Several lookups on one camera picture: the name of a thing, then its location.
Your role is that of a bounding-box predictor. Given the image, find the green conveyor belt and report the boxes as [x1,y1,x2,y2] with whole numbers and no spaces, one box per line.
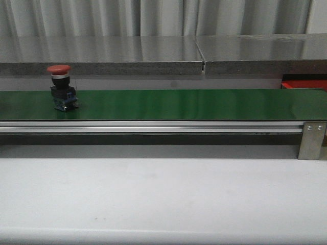
[1,89,326,121]

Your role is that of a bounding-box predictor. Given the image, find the red plastic tray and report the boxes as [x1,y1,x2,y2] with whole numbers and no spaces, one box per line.
[281,80,327,91]

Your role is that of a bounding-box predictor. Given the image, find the grey stone counter right slab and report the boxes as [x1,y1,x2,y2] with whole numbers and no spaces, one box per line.
[196,34,326,75]

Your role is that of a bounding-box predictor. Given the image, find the grey stone counter slab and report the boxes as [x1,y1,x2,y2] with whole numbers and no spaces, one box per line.
[196,34,326,75]
[1,36,203,76]

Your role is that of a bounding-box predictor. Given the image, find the grey stone counter left slab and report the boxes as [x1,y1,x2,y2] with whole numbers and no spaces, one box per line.
[1,36,203,76]

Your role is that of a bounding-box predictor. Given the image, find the grey pleated curtain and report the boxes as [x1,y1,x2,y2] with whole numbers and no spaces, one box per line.
[1,1,312,37]

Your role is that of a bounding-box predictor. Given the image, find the steel conveyor support bracket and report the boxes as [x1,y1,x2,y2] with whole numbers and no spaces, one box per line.
[297,121,326,160]

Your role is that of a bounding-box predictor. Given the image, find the aluminium conveyor frame rail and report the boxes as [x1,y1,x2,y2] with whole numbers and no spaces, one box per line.
[1,120,304,134]

